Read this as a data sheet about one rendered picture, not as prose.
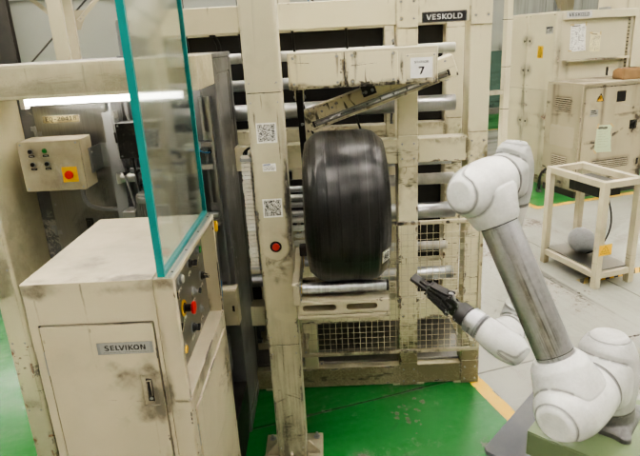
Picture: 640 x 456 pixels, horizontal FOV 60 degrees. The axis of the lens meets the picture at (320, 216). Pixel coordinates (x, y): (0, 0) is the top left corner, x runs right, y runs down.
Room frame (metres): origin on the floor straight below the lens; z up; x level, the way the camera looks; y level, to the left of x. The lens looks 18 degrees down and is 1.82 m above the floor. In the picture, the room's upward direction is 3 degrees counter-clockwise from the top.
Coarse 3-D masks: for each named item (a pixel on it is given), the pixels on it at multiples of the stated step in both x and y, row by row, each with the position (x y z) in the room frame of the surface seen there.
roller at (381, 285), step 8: (360, 280) 1.98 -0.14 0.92; (368, 280) 1.97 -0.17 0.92; (376, 280) 1.97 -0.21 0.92; (384, 280) 1.96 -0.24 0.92; (304, 288) 1.95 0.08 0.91; (312, 288) 1.95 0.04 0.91; (320, 288) 1.95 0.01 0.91; (328, 288) 1.95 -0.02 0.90; (336, 288) 1.95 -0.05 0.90; (344, 288) 1.95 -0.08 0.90; (352, 288) 1.95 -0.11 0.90; (360, 288) 1.95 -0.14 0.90; (368, 288) 1.95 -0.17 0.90; (376, 288) 1.95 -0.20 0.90; (384, 288) 1.95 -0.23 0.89
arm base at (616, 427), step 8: (624, 416) 1.27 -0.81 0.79; (632, 416) 1.28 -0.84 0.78; (608, 424) 1.27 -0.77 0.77; (616, 424) 1.26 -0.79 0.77; (624, 424) 1.26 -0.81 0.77; (632, 424) 1.27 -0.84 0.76; (600, 432) 1.27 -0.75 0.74; (608, 432) 1.26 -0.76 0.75; (616, 432) 1.25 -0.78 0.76; (624, 432) 1.24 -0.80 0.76; (632, 432) 1.26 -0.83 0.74; (616, 440) 1.24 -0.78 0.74; (624, 440) 1.22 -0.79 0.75
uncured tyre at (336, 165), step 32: (320, 160) 1.92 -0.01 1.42; (352, 160) 1.91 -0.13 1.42; (384, 160) 1.95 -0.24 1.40; (320, 192) 1.85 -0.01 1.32; (352, 192) 1.84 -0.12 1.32; (384, 192) 1.86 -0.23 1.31; (320, 224) 1.82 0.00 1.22; (352, 224) 1.81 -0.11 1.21; (384, 224) 1.83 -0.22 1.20; (320, 256) 1.84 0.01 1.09; (352, 256) 1.83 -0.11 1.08
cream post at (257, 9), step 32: (256, 0) 2.03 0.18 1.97; (256, 32) 2.03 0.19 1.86; (256, 64) 2.03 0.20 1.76; (256, 96) 2.03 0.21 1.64; (256, 160) 2.03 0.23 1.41; (288, 160) 2.15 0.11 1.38; (256, 192) 2.03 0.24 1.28; (288, 192) 2.04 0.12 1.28; (288, 224) 2.03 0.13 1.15; (288, 256) 2.03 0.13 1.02; (288, 288) 2.03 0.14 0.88; (288, 320) 2.03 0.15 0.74; (288, 352) 2.03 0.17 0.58; (288, 384) 2.03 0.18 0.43; (288, 416) 2.03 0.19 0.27; (288, 448) 2.03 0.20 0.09
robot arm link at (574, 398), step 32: (480, 160) 1.43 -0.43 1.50; (448, 192) 1.38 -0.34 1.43; (480, 192) 1.32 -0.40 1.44; (512, 192) 1.37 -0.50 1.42; (480, 224) 1.35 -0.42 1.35; (512, 224) 1.34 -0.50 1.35; (512, 256) 1.31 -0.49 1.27; (512, 288) 1.30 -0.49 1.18; (544, 288) 1.28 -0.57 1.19; (544, 320) 1.25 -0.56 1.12; (544, 352) 1.23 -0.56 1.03; (576, 352) 1.23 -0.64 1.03; (544, 384) 1.20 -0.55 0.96; (576, 384) 1.16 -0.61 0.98; (608, 384) 1.21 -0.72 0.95; (544, 416) 1.15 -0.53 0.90; (576, 416) 1.11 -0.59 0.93; (608, 416) 1.15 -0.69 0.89
